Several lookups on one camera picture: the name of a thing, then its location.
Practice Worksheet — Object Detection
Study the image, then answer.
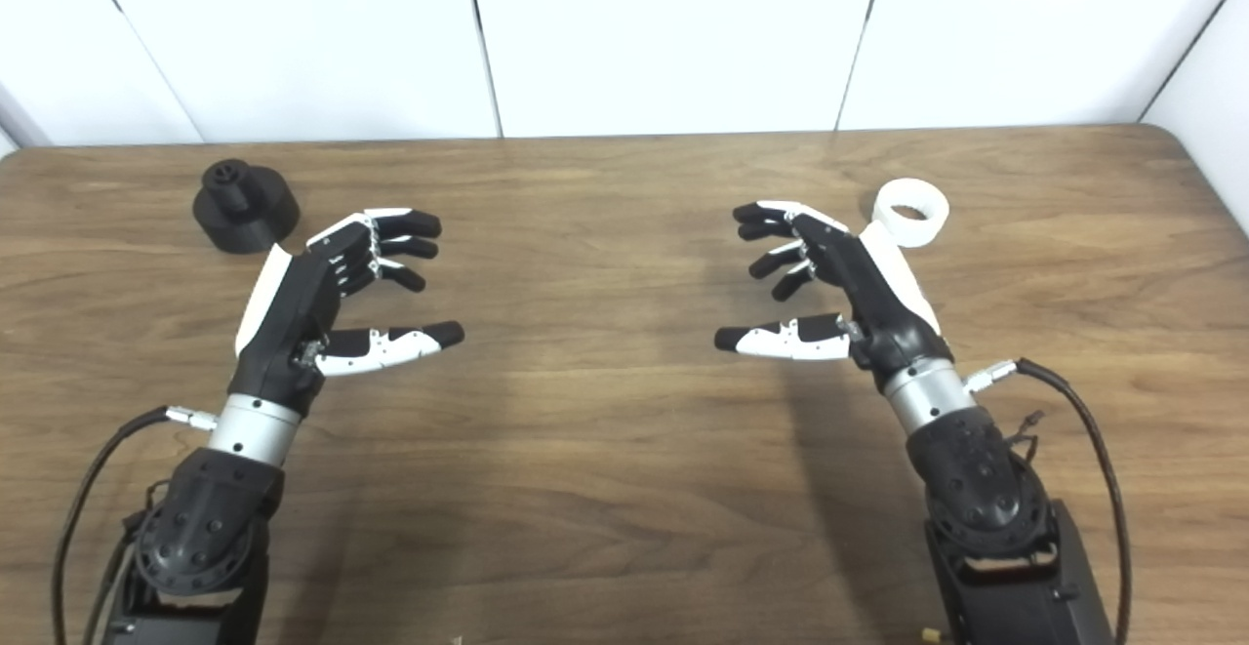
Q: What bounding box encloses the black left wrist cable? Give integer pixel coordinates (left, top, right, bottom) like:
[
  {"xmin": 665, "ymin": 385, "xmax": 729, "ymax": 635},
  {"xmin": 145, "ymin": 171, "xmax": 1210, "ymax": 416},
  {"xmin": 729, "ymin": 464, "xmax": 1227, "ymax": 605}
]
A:
[{"xmin": 53, "ymin": 406, "xmax": 219, "ymax": 645}]

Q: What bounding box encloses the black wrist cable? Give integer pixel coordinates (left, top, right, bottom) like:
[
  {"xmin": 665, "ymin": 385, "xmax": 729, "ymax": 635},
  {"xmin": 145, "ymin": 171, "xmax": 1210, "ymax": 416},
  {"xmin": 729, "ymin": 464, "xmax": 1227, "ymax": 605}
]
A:
[
  {"xmin": 53, "ymin": 406, "xmax": 219, "ymax": 645},
  {"xmin": 966, "ymin": 357, "xmax": 1134, "ymax": 645}
]

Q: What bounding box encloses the white plastic ring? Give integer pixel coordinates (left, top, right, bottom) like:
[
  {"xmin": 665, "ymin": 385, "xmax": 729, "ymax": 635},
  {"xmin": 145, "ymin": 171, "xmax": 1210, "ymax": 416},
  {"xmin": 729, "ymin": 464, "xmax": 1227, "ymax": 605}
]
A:
[{"xmin": 871, "ymin": 179, "xmax": 951, "ymax": 249}]

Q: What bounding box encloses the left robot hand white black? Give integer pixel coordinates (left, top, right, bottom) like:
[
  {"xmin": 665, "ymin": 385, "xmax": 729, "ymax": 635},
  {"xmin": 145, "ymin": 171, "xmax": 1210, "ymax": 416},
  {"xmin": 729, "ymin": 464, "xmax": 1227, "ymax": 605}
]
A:
[{"xmin": 229, "ymin": 208, "xmax": 465, "ymax": 419}]

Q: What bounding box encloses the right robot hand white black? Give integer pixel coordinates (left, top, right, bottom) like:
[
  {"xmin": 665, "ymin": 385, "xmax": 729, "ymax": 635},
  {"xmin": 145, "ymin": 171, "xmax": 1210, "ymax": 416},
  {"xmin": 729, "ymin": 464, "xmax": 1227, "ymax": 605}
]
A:
[{"xmin": 714, "ymin": 200, "xmax": 955, "ymax": 392}]

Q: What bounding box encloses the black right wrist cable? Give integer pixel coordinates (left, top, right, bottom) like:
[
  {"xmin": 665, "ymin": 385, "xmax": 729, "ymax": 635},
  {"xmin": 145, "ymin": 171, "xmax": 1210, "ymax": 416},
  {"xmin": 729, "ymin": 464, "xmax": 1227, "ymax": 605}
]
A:
[{"xmin": 966, "ymin": 357, "xmax": 1134, "ymax": 645}]

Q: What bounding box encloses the round black stepped part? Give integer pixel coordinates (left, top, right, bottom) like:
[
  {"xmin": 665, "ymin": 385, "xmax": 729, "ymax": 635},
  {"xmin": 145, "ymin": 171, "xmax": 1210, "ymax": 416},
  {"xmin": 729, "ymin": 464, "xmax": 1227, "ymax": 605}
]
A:
[{"xmin": 192, "ymin": 158, "xmax": 301, "ymax": 255}]

